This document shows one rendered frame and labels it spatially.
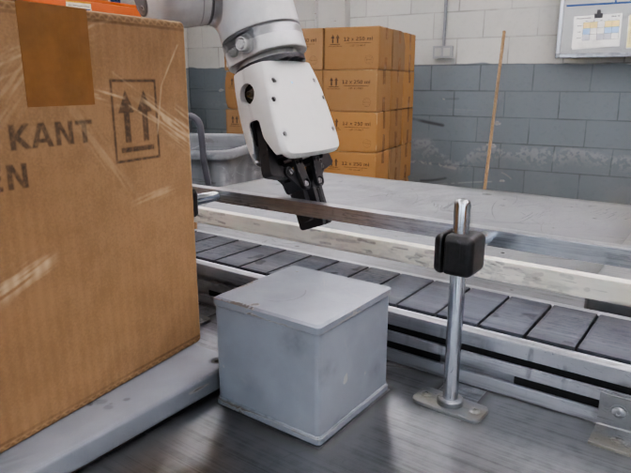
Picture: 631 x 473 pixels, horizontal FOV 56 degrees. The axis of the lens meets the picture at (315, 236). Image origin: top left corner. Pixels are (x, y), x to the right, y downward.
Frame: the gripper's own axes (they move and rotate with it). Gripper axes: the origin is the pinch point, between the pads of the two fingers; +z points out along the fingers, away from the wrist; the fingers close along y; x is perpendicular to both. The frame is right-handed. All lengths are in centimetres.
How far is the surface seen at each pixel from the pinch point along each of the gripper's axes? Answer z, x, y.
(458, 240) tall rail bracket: 5.1, -20.3, -10.9
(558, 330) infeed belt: 15.1, -22.2, -1.7
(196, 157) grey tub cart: -33, 141, 118
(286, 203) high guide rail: -1.2, -0.6, -4.3
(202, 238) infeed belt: -0.2, 19.6, 1.6
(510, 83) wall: -51, 106, 418
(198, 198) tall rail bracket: -4.2, 8.2, -7.3
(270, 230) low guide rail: 1.2, 9.1, 3.0
